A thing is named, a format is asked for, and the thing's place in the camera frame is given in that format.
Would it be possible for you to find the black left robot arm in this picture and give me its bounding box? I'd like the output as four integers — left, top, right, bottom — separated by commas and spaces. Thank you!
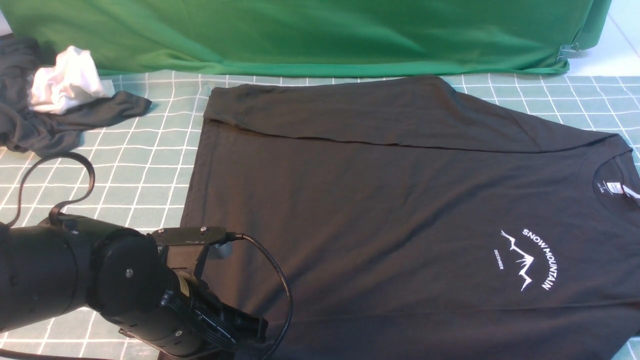
1, 215, 268, 359

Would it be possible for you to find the crumpled dark gray garment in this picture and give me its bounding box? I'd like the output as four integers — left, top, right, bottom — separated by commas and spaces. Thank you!
0, 38, 153, 157

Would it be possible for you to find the silver binder clip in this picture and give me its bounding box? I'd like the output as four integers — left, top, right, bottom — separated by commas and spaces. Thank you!
555, 43, 582, 63

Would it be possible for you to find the crumpled white garment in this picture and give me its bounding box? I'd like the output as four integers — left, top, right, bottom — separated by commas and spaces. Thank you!
28, 45, 115, 115

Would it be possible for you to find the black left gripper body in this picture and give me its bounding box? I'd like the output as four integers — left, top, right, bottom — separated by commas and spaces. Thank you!
118, 268, 239, 359

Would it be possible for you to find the green checkered tablecloth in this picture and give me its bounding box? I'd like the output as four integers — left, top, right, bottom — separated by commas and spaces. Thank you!
0, 71, 640, 360

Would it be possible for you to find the dark gray long-sleeve shirt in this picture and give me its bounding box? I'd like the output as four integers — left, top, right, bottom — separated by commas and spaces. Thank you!
182, 76, 639, 360

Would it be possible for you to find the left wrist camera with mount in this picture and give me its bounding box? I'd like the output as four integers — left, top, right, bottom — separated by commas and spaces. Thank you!
149, 227, 235, 280

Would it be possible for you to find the black left camera cable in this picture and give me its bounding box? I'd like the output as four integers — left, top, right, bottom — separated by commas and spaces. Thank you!
0, 152, 294, 360

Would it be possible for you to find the green backdrop cloth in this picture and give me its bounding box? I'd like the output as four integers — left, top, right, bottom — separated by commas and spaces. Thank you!
1, 0, 611, 78

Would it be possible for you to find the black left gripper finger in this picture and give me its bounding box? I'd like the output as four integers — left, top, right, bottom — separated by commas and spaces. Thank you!
220, 305, 269, 344

